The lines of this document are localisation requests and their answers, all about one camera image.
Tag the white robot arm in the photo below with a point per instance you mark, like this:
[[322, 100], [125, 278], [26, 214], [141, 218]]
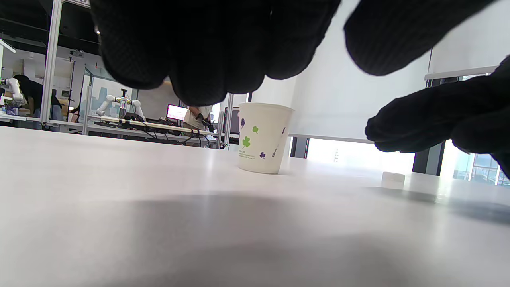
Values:
[[119, 104], [14, 89]]

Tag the small white roller blind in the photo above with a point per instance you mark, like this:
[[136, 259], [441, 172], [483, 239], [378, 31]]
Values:
[[474, 44]]

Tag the person's left hand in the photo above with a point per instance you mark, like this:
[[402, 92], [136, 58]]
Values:
[[207, 44]]

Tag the tall aluminium frame post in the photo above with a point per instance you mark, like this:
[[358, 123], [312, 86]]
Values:
[[51, 59]]

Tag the white bottle cap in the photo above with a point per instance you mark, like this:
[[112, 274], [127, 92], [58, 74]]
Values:
[[393, 179]]

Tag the dark computer monitor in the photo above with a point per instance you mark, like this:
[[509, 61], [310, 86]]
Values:
[[235, 121]]

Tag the dark window frame pillar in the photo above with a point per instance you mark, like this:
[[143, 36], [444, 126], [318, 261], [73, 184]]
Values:
[[429, 159], [299, 147]]

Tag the person's right hand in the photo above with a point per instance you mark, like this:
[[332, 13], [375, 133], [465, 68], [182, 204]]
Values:
[[450, 115]]

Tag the large white roller blind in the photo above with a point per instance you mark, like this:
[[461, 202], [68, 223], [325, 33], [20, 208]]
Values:
[[350, 99]]

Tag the long white workbench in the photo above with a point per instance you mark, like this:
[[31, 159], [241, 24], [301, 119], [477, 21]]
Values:
[[131, 129]]

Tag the white paper cup clover print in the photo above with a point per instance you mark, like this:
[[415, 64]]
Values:
[[263, 137]]

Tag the short aluminium frame post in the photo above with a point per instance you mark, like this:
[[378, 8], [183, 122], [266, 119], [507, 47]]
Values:
[[229, 119]]

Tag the lit computer monitor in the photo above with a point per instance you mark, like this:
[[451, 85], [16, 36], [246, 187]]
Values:
[[176, 112]]

